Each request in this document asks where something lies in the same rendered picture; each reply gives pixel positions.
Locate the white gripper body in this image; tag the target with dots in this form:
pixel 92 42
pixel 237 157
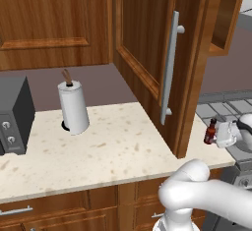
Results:
pixel 227 134

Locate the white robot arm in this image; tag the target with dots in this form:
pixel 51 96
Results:
pixel 197 194

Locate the grey stove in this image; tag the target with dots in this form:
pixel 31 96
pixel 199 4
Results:
pixel 226 105

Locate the open wooden cabinet door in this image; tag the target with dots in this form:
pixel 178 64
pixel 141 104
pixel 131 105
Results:
pixel 144 38

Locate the wooden base cabinet door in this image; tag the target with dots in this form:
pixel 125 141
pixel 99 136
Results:
pixel 65 221

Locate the closed wooden cabinet door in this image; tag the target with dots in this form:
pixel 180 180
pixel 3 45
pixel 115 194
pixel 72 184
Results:
pixel 52 18

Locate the dark red condiment bottle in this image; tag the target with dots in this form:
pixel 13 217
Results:
pixel 210 134

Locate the narrow wooden drawer front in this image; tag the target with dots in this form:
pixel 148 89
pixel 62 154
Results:
pixel 146 217
pixel 147 187

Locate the grey range hood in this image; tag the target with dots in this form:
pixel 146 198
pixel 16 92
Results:
pixel 245 13

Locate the white paper towel roll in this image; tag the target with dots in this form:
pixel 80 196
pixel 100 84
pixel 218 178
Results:
pixel 73 108

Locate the brown paper towel holder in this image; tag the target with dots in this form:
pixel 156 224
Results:
pixel 67 77

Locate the wide wooden drawer front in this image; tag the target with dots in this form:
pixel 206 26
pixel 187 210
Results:
pixel 65 202

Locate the dark grey toaster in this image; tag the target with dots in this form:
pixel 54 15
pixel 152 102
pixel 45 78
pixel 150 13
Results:
pixel 14 117

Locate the open wooden wall cabinet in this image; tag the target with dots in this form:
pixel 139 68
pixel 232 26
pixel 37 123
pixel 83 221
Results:
pixel 226 15

